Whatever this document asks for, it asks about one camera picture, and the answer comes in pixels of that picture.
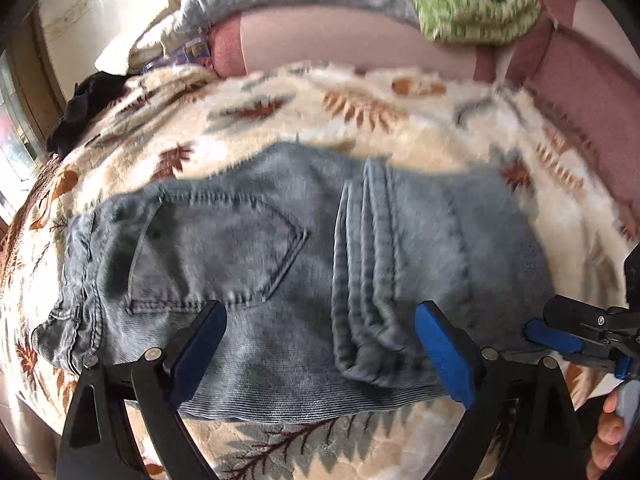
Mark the grey-blue denim pants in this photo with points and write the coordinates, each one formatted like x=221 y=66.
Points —
x=280 y=260

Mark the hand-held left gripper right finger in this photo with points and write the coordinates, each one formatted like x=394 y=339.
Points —
x=445 y=350

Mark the black cloth bundle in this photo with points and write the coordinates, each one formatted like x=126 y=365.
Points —
x=80 y=115

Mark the cream pillow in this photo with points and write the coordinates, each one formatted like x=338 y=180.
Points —
x=150 y=40

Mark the person's right hand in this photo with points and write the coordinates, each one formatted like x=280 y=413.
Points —
x=607 y=435

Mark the green patterned blanket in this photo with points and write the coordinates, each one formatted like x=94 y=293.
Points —
x=475 y=10

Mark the leaf print quilted blanket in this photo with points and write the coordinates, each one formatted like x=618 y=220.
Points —
x=400 y=110

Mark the stained glass window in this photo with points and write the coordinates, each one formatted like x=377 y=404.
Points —
x=15 y=140

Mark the purple packet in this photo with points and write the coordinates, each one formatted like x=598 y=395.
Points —
x=185 y=52

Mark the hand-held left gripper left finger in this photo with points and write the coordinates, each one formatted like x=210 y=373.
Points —
x=197 y=355

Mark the pink sofa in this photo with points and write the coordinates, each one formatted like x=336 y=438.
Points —
x=350 y=40

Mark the brown fringed cloth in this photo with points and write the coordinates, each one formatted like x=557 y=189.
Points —
x=20 y=220

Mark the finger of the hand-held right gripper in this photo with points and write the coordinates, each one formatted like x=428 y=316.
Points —
x=552 y=337
x=575 y=312

